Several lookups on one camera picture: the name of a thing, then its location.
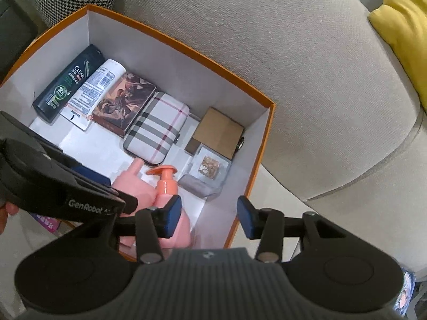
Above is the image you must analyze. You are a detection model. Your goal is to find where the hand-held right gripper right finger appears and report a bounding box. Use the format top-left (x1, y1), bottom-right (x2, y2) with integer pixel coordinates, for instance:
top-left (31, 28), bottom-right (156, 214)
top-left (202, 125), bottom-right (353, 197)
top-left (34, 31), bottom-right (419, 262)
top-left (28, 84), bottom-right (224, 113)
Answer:
top-left (237, 196), bottom-right (348, 263)

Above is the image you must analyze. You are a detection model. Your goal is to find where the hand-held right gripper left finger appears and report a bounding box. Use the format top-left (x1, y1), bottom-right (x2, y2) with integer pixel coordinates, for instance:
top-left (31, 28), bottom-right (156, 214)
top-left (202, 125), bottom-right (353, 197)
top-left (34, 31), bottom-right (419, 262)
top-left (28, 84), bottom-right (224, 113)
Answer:
top-left (78, 195), bottom-right (183, 265)

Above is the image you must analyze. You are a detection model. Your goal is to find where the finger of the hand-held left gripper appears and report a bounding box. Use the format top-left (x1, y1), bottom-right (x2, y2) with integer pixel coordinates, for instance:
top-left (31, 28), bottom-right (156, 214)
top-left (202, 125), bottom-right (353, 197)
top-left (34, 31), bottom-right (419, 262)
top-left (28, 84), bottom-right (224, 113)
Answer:
top-left (62, 151), bottom-right (112, 188)
top-left (115, 191), bottom-right (139, 215)

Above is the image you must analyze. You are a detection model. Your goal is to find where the pink pump bottle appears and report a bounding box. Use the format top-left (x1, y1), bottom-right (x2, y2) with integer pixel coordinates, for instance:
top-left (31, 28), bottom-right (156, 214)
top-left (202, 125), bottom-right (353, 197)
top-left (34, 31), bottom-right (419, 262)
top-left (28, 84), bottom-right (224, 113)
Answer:
top-left (111, 158), bottom-right (195, 250)

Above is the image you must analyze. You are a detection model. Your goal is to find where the clear display cube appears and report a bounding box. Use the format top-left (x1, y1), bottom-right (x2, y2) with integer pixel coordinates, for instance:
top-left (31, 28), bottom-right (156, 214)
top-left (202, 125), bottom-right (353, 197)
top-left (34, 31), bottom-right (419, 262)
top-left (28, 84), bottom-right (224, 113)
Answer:
top-left (178, 143), bottom-right (232, 201)

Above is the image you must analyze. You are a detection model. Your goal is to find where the brown printed box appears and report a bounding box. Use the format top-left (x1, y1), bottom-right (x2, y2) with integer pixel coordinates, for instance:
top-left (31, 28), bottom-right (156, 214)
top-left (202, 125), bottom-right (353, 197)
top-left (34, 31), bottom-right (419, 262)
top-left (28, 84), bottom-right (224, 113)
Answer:
top-left (91, 71), bottom-right (157, 137)

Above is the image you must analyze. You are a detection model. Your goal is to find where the plaid case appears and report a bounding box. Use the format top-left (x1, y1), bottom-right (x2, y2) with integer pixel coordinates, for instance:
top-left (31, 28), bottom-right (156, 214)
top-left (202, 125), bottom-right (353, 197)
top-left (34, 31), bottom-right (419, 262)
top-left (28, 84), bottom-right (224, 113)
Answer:
top-left (123, 91), bottom-right (191, 166)

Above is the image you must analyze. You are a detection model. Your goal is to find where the small brown cardboard box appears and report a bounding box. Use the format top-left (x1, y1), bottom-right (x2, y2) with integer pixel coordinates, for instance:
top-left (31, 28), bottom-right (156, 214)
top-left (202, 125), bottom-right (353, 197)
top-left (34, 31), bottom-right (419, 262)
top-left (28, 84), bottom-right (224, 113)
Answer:
top-left (185, 107), bottom-right (245, 159)

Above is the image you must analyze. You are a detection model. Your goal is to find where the orange cardboard box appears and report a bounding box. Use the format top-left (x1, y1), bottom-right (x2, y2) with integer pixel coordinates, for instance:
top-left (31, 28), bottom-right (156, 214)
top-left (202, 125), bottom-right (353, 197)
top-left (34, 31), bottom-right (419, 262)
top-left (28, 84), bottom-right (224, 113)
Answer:
top-left (0, 4), bottom-right (277, 262)

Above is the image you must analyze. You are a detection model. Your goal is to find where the person's left hand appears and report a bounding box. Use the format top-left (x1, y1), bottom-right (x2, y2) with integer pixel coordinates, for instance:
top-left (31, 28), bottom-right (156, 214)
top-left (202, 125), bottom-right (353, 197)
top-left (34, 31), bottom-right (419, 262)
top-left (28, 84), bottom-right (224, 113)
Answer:
top-left (0, 202), bottom-right (20, 237)

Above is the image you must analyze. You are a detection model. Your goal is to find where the purple packet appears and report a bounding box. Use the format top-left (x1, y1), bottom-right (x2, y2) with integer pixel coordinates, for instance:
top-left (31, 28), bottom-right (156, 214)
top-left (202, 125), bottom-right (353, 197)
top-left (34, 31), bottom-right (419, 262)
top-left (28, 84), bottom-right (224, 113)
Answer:
top-left (31, 211), bottom-right (62, 233)

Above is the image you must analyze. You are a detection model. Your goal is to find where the white tube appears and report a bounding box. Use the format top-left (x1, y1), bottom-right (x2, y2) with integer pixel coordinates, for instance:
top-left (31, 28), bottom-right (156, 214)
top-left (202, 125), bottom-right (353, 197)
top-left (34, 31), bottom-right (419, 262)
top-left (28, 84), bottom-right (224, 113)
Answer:
top-left (59, 59), bottom-right (126, 130)

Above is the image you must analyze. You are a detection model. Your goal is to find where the dark shampoo bottle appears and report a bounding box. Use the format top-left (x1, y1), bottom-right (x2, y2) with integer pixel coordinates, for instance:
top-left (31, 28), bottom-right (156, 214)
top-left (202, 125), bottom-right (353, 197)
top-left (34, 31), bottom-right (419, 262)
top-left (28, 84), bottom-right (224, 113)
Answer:
top-left (32, 44), bottom-right (106, 123)

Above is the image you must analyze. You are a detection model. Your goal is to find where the beige sofa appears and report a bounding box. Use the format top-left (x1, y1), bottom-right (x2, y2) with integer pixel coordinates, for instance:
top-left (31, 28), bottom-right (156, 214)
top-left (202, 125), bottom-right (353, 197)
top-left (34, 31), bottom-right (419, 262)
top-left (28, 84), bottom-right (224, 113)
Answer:
top-left (0, 0), bottom-right (427, 320)

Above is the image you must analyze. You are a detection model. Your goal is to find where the cartoon printed card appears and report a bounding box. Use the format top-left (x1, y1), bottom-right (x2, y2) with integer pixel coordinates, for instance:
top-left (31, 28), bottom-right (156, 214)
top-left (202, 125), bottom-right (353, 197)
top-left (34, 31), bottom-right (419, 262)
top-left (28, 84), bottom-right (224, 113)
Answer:
top-left (394, 267), bottom-right (418, 319)

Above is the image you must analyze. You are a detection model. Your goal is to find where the yellow pillow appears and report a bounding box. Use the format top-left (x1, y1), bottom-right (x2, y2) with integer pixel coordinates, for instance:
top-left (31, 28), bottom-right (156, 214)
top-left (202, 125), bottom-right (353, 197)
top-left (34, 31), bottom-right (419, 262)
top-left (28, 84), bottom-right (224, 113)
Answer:
top-left (368, 0), bottom-right (427, 112)

